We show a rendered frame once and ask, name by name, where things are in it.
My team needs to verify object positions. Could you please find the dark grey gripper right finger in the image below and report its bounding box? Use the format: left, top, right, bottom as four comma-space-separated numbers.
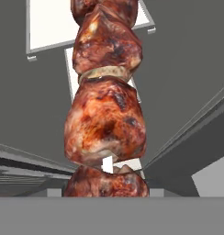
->
142, 175, 201, 198

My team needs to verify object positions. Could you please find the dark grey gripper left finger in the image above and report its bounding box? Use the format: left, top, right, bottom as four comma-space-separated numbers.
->
13, 179, 69, 198

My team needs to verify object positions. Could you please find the brown grilled kebab skewer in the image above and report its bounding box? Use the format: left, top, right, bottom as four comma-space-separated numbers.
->
63, 0, 151, 198

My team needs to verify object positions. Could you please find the grey ribbed appliance edge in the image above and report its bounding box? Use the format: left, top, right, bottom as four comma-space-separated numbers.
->
0, 140, 77, 197

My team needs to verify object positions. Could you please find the grey cupboard run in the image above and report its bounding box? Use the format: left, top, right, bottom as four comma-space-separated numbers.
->
142, 82, 224, 180

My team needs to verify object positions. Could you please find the white panel with grey frame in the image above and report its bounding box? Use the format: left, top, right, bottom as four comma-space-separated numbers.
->
25, 0, 157, 62

